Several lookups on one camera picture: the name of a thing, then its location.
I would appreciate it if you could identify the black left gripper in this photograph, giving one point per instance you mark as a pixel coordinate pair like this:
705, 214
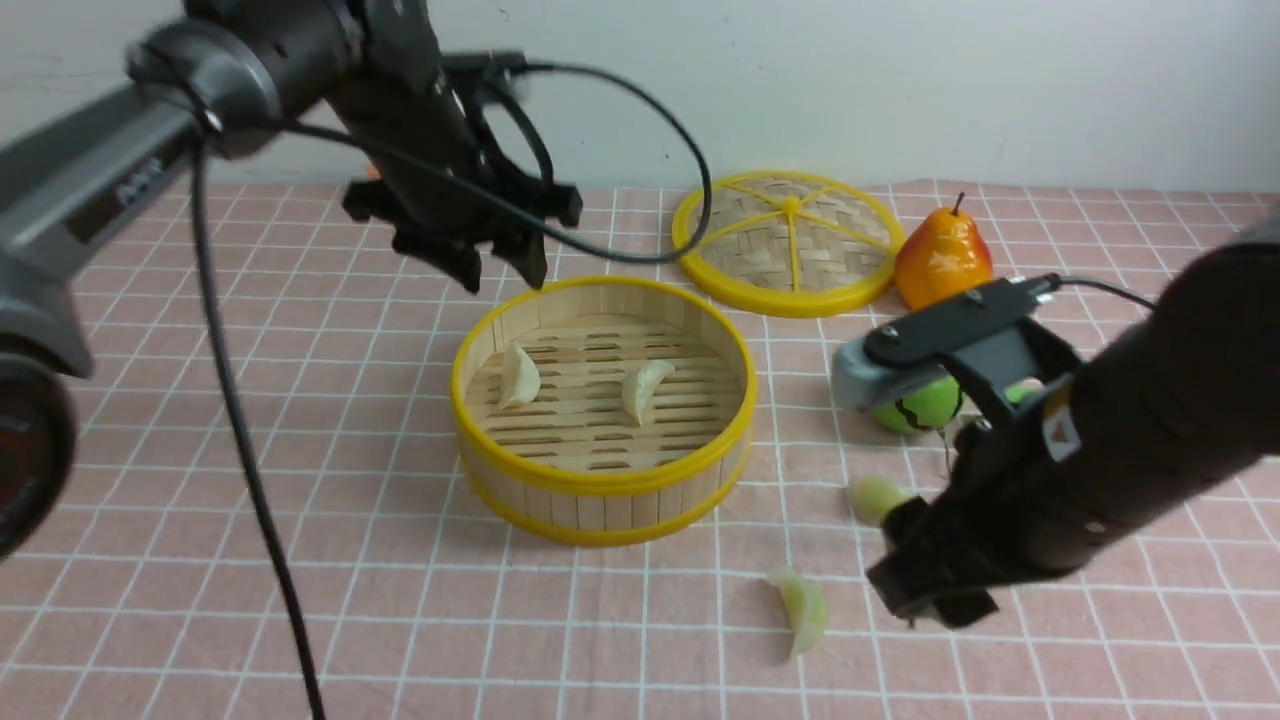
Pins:
455, 119

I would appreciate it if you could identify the bamboo steamer tray yellow rim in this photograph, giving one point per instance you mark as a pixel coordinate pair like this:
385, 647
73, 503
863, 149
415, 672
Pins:
571, 466

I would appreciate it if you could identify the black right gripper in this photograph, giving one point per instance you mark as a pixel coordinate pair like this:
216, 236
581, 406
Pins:
946, 556

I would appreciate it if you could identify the woven bamboo steamer lid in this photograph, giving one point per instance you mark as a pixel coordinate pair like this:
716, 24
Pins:
788, 244

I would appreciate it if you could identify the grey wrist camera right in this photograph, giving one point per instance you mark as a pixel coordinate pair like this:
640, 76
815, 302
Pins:
985, 339

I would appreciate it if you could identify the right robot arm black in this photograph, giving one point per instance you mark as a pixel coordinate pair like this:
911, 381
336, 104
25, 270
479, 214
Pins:
1070, 456

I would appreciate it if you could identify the orange toy pear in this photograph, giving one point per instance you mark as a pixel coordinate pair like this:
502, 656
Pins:
943, 257

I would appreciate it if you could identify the greenish dumpling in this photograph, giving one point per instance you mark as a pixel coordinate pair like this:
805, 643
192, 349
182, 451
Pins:
871, 499
805, 608

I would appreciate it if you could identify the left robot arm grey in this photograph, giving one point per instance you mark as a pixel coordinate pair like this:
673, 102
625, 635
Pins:
221, 74

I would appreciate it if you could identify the green toy watermelon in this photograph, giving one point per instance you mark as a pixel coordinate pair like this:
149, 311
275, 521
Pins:
932, 409

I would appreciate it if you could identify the white dumpling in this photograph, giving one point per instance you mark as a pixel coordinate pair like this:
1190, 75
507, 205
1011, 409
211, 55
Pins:
520, 380
639, 387

